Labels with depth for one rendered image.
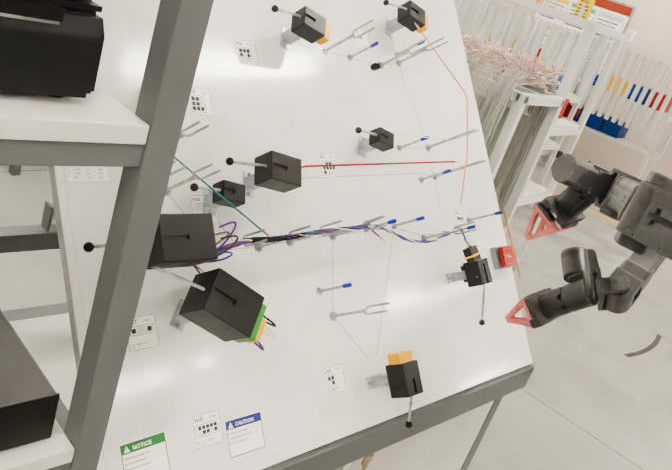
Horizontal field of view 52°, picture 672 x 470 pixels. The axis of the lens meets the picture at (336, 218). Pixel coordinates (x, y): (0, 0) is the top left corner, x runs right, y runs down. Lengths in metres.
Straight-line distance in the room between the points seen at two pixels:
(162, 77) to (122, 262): 0.20
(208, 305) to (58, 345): 0.56
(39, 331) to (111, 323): 0.74
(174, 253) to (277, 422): 0.40
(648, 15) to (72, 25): 9.39
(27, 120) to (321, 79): 0.92
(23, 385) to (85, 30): 0.41
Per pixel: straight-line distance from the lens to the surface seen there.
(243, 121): 1.29
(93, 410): 0.86
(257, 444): 1.21
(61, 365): 1.44
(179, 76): 0.68
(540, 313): 1.51
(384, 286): 1.46
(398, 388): 1.34
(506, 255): 1.80
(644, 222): 1.00
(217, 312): 0.99
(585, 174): 1.38
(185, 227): 0.98
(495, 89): 2.22
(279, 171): 1.16
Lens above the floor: 1.67
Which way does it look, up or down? 20 degrees down
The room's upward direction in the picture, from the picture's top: 19 degrees clockwise
